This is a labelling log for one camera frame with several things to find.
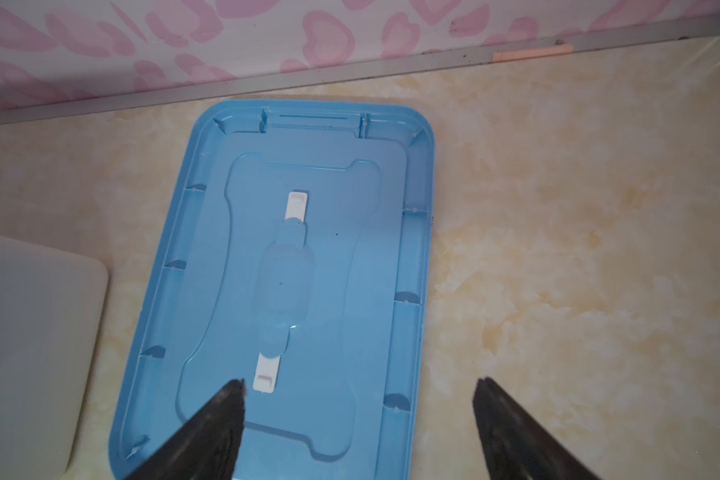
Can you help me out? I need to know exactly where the blue plastic bin lid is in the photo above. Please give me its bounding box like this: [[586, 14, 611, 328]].
[[107, 98, 437, 480]]

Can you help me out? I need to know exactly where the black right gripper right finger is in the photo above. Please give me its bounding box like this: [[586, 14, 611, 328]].
[[472, 377, 598, 480]]

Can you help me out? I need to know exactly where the rear wall base rail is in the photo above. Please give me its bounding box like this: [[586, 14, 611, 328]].
[[0, 16, 720, 125]]

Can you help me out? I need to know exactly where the white plastic storage bin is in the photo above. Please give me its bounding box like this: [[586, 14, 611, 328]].
[[0, 236, 109, 479]]

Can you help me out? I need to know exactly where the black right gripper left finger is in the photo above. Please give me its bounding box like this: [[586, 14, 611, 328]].
[[128, 380, 246, 480]]

